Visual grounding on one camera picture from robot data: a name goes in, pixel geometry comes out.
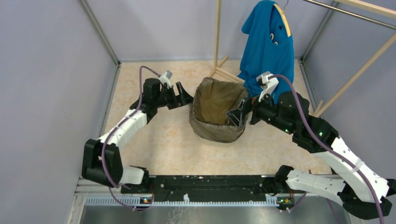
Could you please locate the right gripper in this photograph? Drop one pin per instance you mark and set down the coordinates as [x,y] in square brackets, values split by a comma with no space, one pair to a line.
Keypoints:
[238,113]

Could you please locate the white comb cable tray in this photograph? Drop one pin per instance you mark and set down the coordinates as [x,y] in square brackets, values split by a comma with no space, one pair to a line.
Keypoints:
[271,201]

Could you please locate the dark translucent trash bag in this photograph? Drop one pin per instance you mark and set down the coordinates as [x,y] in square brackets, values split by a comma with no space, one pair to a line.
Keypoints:
[207,113]

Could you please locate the wooden clothes hanger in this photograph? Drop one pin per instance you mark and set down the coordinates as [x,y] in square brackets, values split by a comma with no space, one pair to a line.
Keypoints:
[284,19]

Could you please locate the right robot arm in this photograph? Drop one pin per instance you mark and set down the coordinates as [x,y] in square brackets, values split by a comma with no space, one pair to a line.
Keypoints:
[358,189]

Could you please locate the blue t-shirt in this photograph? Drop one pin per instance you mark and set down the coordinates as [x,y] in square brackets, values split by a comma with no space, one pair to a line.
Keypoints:
[269,47]

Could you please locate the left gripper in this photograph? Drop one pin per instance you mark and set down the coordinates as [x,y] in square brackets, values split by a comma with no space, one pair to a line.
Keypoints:
[186,98]

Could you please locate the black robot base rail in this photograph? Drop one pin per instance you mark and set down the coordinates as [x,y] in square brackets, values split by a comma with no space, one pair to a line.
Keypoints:
[209,188]

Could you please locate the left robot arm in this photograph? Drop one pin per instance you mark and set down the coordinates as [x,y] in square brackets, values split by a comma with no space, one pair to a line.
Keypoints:
[102,160]

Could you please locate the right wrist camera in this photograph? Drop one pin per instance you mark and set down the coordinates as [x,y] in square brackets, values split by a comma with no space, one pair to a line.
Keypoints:
[268,83]

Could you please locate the cream plastic trash bin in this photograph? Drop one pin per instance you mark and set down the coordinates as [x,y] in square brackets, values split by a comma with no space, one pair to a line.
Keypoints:
[213,143]

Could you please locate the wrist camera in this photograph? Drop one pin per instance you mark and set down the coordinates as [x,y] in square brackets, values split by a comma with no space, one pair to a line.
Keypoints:
[268,83]
[165,80]

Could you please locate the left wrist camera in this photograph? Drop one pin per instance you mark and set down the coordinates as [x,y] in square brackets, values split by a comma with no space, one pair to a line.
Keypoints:
[165,80]

